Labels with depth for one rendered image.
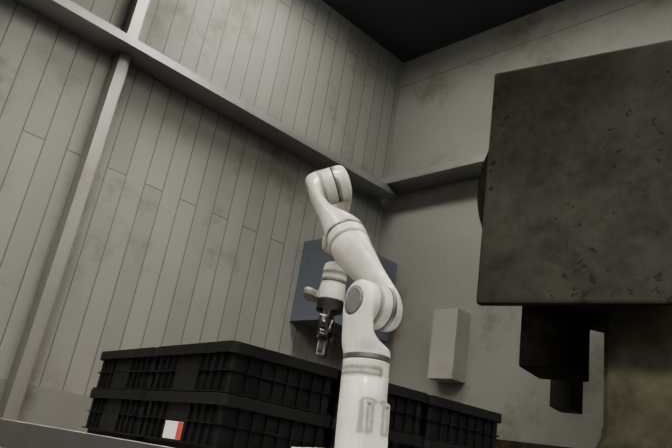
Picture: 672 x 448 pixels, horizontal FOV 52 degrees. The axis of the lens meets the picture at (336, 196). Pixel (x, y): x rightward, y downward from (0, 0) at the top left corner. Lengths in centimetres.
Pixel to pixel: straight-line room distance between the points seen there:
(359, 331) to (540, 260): 194
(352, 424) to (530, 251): 204
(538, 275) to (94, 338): 269
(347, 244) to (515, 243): 184
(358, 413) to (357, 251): 36
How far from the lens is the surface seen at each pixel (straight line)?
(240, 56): 555
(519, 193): 335
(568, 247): 318
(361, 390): 132
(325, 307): 190
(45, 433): 111
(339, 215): 156
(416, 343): 559
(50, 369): 443
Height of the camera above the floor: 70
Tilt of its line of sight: 22 degrees up
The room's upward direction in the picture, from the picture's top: 10 degrees clockwise
